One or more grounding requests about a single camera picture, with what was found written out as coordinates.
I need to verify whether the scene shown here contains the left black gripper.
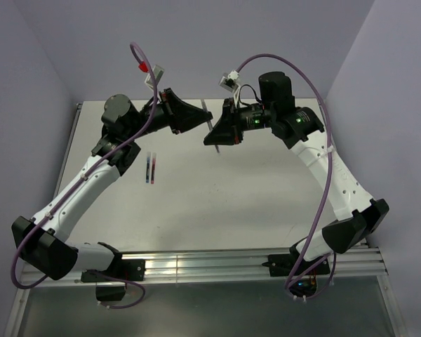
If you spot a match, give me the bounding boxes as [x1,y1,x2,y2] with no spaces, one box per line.
[126,88,212,140]

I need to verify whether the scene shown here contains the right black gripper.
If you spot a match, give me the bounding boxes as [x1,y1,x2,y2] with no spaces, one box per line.
[203,97,275,145]

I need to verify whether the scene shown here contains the clear capped pen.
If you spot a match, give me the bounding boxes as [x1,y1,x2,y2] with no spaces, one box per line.
[201,99,220,155]

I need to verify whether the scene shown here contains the red pen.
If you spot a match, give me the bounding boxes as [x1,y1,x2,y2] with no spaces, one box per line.
[150,152,157,185]

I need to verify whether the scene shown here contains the blue pen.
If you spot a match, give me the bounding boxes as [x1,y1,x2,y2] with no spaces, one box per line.
[145,152,152,184]

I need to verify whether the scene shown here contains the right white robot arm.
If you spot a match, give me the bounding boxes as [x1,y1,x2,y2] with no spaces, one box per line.
[203,72,389,274]

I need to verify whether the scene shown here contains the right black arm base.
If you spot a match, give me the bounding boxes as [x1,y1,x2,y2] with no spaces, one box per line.
[262,253,330,297]

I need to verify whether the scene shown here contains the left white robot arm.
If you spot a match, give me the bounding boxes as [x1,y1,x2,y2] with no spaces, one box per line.
[11,88,213,280]

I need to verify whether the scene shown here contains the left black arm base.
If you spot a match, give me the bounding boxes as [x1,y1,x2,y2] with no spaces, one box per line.
[80,258,147,303]

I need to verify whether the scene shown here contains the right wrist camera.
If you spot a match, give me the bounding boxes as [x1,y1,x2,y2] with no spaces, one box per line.
[219,70,241,103]

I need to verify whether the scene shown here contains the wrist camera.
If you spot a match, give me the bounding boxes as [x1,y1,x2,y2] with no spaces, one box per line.
[219,70,241,103]
[138,61,165,89]

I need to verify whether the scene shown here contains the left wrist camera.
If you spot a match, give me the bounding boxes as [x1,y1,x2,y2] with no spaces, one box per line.
[138,61,165,89]

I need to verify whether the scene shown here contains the aluminium mounting rail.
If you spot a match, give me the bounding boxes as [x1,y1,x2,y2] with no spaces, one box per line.
[17,245,389,287]

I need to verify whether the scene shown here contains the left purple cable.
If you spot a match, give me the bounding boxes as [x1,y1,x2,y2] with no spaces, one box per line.
[11,41,162,310]

